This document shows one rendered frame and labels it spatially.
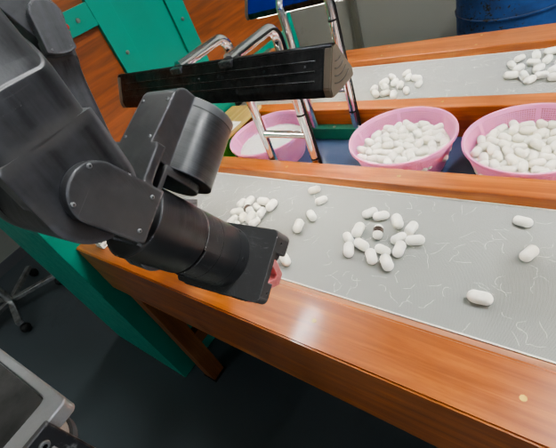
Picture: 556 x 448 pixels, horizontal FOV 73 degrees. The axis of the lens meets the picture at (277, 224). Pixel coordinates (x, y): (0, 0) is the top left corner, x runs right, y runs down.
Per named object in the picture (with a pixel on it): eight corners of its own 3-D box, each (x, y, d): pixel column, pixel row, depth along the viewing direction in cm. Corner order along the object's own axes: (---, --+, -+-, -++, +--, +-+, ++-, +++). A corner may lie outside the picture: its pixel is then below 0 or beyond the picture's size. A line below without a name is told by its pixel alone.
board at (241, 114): (206, 160, 122) (205, 157, 121) (178, 157, 131) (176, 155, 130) (261, 107, 139) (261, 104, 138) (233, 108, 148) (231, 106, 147)
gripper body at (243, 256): (208, 223, 40) (155, 196, 34) (289, 236, 34) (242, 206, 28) (189, 283, 38) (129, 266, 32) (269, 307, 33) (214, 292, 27)
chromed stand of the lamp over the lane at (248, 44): (301, 228, 96) (230, 55, 68) (243, 217, 108) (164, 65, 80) (334, 182, 106) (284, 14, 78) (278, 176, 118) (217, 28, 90)
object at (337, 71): (334, 99, 60) (322, 53, 55) (123, 108, 97) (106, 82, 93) (355, 75, 64) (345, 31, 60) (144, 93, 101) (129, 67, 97)
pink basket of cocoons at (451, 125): (467, 188, 87) (466, 154, 81) (352, 202, 97) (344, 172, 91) (453, 129, 106) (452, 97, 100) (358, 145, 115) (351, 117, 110)
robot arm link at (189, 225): (82, 246, 27) (130, 260, 23) (117, 158, 28) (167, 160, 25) (157, 268, 32) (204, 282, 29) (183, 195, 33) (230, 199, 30)
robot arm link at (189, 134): (-13, 199, 23) (54, 212, 18) (60, 43, 26) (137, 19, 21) (141, 251, 33) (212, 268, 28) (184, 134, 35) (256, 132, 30)
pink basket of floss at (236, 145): (323, 160, 116) (315, 133, 110) (243, 190, 118) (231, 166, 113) (306, 125, 137) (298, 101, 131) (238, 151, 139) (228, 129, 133)
